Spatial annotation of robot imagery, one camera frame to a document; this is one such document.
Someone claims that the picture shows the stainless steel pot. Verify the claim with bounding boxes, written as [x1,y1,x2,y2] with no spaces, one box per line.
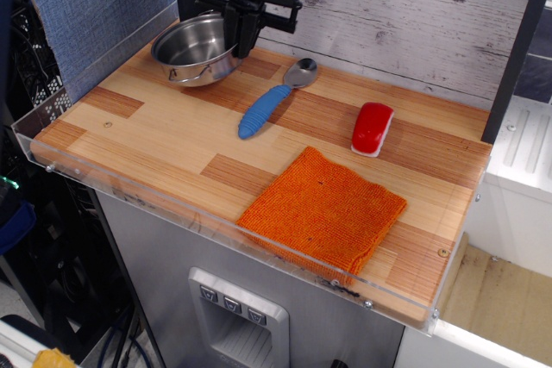
[151,12,242,88]

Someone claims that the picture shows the clear acrylic counter guard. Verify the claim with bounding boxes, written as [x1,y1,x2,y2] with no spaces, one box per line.
[13,7,491,334]

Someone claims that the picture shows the blue fabric panel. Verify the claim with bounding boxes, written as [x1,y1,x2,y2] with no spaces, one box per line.
[33,0,178,102]

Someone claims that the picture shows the red and white toy sushi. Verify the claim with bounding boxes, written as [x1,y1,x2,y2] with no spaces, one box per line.
[351,102,394,157]

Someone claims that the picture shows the orange knitted cloth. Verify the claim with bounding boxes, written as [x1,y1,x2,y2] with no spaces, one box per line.
[236,147,407,286]

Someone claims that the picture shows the grey ice dispenser panel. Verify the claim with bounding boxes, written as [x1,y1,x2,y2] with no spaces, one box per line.
[188,267,290,367]

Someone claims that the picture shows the silver toy fridge cabinet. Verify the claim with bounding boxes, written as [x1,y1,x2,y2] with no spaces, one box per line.
[97,193,404,367]

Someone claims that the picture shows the white toy sink unit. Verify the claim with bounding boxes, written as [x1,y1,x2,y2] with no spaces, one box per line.
[396,97,551,367]

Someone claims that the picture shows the blue handled metal spoon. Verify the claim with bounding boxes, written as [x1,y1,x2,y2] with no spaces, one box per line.
[238,58,318,140]

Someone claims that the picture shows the dark right support post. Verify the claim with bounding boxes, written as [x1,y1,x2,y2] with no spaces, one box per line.
[480,0,547,144]

